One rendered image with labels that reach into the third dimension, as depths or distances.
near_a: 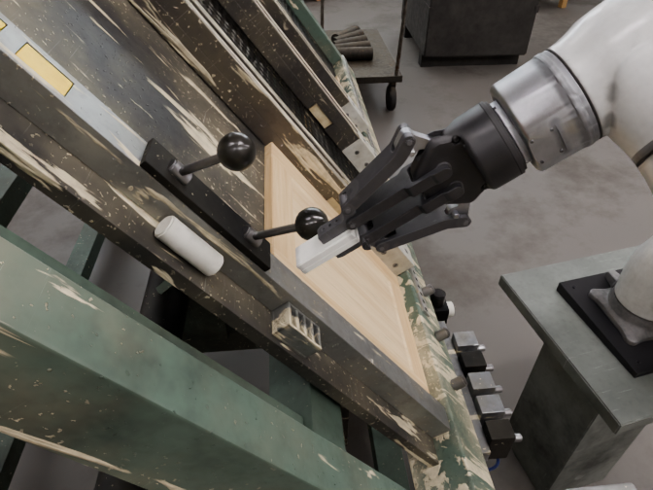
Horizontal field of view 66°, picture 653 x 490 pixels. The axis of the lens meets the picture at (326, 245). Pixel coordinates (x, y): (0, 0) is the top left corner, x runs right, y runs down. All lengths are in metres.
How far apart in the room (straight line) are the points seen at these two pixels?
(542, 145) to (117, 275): 2.48
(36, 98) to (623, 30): 0.50
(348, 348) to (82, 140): 0.45
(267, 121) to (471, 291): 1.78
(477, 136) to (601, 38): 0.11
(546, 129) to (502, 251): 2.41
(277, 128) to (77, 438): 0.70
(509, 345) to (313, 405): 1.72
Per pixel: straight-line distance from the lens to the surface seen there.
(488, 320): 2.46
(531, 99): 0.45
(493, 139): 0.45
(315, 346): 0.68
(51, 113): 0.55
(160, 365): 0.42
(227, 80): 0.96
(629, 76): 0.45
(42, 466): 2.21
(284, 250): 0.77
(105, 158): 0.56
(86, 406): 0.41
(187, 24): 0.94
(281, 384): 0.81
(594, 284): 1.59
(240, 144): 0.49
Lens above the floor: 1.77
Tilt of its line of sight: 40 degrees down
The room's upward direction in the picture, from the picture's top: straight up
